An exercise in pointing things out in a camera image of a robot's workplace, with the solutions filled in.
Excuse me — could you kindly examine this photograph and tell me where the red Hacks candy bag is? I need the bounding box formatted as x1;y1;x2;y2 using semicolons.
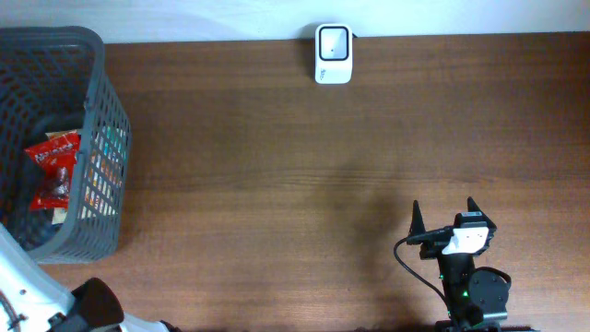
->
24;131;80;211

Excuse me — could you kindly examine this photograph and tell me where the yellow snack bag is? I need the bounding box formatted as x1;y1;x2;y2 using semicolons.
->
46;131;80;225

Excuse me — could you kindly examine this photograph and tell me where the white barcode scanner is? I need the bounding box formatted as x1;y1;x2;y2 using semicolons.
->
314;23;353;85

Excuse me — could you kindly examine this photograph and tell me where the grey plastic mesh basket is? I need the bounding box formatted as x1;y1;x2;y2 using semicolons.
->
1;27;133;264

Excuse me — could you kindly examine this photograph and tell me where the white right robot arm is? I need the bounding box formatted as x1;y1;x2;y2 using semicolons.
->
405;197;512;331

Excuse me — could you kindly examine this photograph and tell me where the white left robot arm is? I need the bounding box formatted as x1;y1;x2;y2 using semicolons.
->
1;228;179;332

